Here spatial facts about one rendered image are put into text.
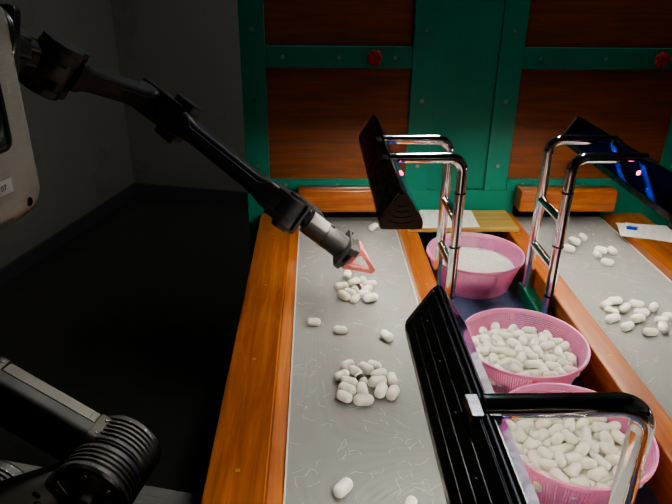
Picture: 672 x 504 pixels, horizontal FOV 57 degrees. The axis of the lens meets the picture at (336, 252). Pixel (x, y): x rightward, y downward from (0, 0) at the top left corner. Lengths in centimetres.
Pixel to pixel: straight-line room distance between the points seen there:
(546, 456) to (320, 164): 114
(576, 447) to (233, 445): 58
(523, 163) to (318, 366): 104
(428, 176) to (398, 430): 102
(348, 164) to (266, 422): 103
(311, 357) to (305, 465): 31
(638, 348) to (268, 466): 85
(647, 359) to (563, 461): 41
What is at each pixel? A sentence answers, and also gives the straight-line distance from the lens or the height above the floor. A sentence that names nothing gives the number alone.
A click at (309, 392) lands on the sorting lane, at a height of 74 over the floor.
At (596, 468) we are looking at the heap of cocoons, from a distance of 116.
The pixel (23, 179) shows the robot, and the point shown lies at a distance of 107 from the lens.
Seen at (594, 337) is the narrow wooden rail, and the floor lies 77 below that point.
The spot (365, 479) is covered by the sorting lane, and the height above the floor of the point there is 74.
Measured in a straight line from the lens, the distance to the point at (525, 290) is 171.
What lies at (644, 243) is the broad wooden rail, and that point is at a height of 77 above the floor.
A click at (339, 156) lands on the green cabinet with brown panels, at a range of 193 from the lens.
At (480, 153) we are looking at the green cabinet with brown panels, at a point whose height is 96.
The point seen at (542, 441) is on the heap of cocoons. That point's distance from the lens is 121.
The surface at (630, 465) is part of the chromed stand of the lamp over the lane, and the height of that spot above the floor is 104.
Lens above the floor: 149
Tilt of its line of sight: 25 degrees down
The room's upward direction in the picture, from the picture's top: 1 degrees clockwise
